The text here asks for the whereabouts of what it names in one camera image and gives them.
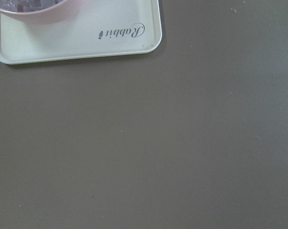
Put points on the cream plastic tray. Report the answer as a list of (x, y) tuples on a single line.
[(101, 28)]

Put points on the pink bowl with ice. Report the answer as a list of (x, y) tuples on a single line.
[(59, 12)]

